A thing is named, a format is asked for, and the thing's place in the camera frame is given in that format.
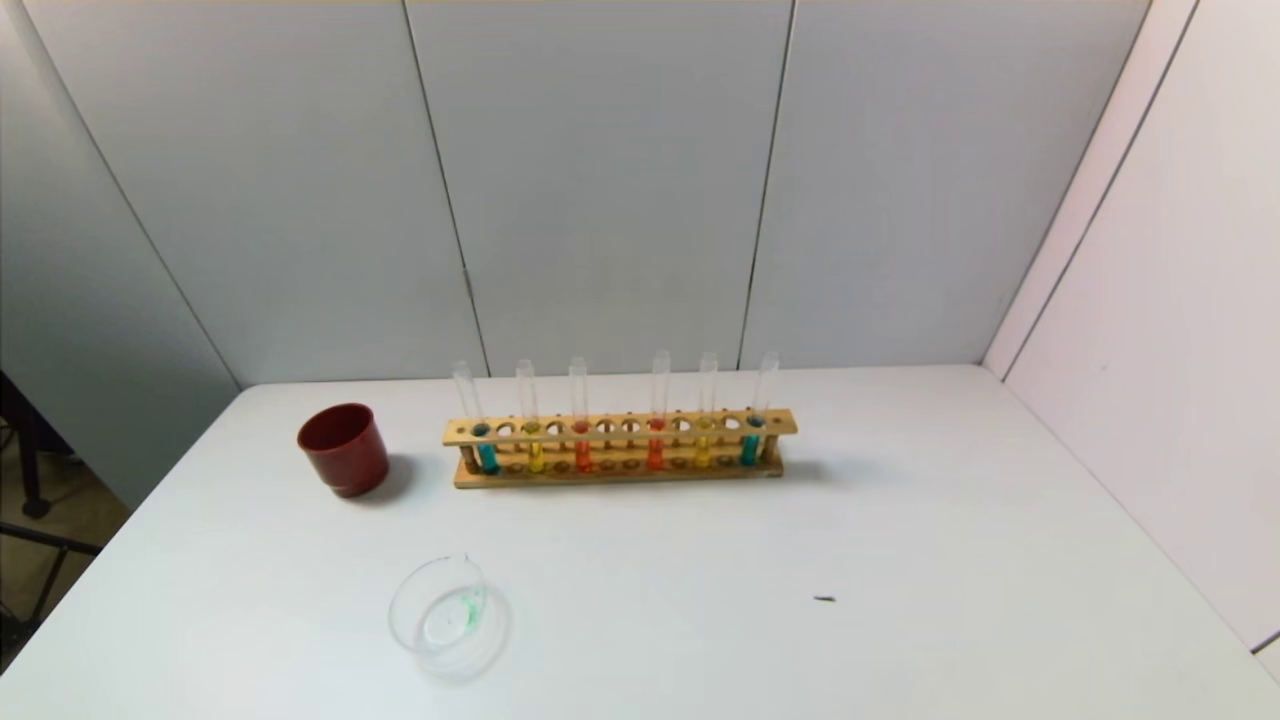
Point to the yellow pigment glass test tube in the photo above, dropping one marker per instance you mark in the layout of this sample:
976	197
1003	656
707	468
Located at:
536	458
702	453

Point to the blue pigment glass test tube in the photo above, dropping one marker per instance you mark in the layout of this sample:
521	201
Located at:
749	450
487	458

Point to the wooden test tube rack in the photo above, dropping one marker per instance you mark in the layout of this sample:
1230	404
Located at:
620	436

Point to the red pigment glass test tube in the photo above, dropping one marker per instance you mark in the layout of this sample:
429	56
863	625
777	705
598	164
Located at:
582	456
655	455

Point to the clear glass beaker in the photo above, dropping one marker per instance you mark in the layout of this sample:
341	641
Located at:
450	625

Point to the dark red plastic cup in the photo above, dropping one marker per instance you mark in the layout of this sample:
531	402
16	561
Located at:
345	455

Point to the black metal stand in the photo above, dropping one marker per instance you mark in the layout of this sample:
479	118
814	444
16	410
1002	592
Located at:
33	480

